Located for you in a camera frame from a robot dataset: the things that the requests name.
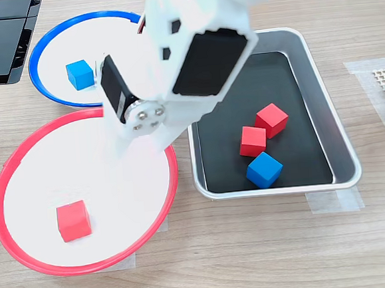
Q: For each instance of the blue wooden cube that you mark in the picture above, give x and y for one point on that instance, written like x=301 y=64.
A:
x=264 y=170
x=80 y=75

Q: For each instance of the red wooden cube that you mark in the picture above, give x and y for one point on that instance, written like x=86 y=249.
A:
x=73 y=221
x=272 y=119
x=252 y=141

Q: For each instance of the black tray liner mat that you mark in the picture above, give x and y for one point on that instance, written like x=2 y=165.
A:
x=290 y=163

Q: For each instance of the silver metal tray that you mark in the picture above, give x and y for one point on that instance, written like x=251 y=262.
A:
x=342 y=159

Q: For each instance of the white dish blue rim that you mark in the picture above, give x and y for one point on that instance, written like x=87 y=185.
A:
x=52 y=55

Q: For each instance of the white dish red rim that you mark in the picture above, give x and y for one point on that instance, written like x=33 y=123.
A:
x=117 y=206

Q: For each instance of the clear tape strip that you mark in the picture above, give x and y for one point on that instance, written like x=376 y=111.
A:
x=165 y=224
x=128 y=262
x=327 y=203

